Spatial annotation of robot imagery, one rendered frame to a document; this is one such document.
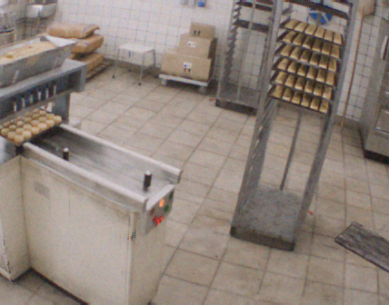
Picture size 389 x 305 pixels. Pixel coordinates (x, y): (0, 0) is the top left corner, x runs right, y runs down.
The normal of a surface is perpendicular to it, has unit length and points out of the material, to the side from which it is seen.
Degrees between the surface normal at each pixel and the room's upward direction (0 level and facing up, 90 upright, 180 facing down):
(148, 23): 90
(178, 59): 87
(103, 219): 90
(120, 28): 90
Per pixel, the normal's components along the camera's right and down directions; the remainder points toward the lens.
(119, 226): -0.43, 0.34
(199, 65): -0.17, 0.37
